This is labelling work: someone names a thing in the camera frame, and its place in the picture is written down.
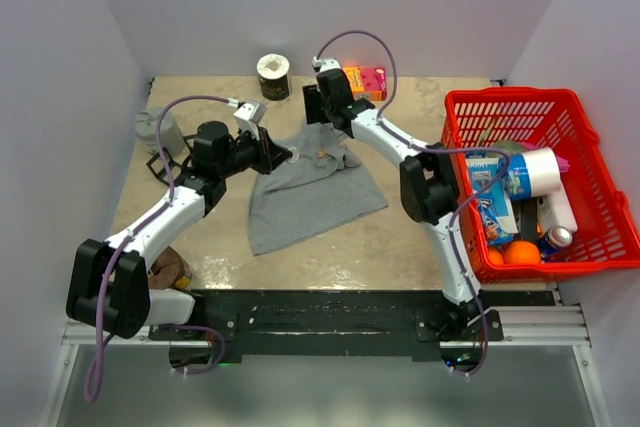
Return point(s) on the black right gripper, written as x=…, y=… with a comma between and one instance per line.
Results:
x=312, y=96

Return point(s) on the blue razor package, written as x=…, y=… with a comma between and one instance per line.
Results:
x=494, y=205

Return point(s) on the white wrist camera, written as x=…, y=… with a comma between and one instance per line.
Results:
x=320, y=65
x=248, y=115

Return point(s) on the white box in basket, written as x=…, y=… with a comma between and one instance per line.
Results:
x=554, y=210

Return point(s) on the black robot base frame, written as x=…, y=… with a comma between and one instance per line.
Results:
x=411, y=324

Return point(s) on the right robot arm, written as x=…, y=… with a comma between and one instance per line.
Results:
x=428, y=186

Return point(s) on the round iridescent brooch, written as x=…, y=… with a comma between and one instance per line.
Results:
x=294, y=155

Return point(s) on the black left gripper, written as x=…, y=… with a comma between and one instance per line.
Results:
x=270, y=155

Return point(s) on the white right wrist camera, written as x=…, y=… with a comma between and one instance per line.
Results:
x=320, y=65

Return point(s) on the blue white wipes roll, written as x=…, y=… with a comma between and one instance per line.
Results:
x=532, y=174

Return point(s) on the grey sleeveless shirt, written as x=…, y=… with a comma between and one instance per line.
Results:
x=303, y=199

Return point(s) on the red plastic basket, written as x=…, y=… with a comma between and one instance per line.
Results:
x=606, y=238

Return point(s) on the orange pink snack box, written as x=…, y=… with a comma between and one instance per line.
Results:
x=368, y=83

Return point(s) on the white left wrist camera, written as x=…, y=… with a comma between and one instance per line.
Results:
x=248, y=115

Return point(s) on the green round fruit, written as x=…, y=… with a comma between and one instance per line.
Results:
x=505, y=147

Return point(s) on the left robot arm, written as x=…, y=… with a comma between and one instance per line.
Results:
x=109, y=286

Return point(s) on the black brooch display case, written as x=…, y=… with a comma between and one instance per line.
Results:
x=187, y=147

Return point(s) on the brown wooden block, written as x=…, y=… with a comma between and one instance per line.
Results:
x=170, y=270

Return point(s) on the orange fruit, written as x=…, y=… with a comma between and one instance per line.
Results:
x=495, y=256
x=522, y=252

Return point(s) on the toilet paper roll black wrapper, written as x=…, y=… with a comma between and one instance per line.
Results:
x=273, y=76

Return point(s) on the grey paper roll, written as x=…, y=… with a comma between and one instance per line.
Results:
x=171, y=138

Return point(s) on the silver drink can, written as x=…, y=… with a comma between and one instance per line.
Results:
x=556, y=239

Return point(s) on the pink packet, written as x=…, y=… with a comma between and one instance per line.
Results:
x=563, y=164

